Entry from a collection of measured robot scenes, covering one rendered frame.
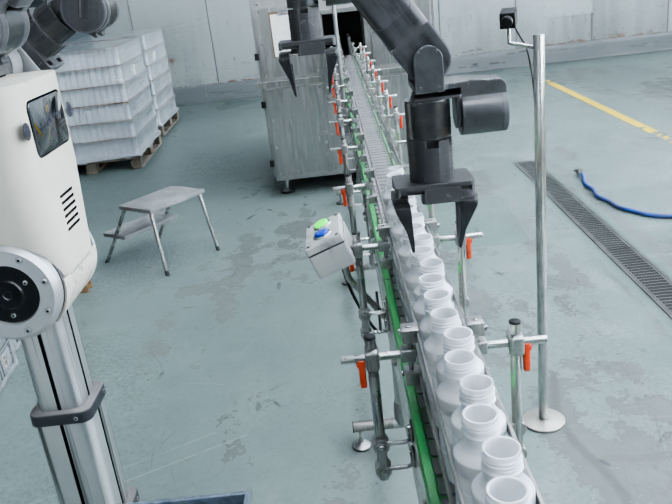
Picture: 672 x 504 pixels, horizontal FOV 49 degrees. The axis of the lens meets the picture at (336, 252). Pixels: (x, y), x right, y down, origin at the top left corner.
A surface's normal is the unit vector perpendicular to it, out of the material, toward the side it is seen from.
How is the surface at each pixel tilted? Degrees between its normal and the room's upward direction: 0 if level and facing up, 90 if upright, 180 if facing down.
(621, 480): 0
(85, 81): 90
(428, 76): 90
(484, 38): 90
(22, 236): 101
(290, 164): 90
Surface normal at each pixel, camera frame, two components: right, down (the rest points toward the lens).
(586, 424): -0.11, -0.93
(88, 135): 0.06, 0.36
